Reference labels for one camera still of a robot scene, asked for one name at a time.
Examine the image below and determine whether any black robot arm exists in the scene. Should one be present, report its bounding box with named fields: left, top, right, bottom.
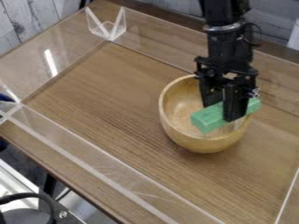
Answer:
left=195, top=0, right=261, bottom=122

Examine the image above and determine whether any light wooden bowl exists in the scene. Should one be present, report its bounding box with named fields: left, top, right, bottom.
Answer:
left=159, top=74, right=252, bottom=154

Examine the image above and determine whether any green rectangular block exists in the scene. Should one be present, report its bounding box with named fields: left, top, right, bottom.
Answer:
left=191, top=98, right=262, bottom=134

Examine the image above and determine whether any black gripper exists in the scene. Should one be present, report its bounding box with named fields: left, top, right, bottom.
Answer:
left=195, top=23, right=260, bottom=122

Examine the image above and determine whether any black metal bracket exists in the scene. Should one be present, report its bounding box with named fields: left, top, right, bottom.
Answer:
left=38, top=199, right=87, bottom=224

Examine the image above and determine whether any clear acrylic tray enclosure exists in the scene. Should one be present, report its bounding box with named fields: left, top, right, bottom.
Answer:
left=0, top=4, right=299, bottom=224

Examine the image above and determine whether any black cable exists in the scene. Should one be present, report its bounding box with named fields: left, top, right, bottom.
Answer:
left=0, top=192, right=57, bottom=224

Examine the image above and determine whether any black table leg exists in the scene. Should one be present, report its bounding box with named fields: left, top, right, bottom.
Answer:
left=43, top=174, right=58, bottom=197

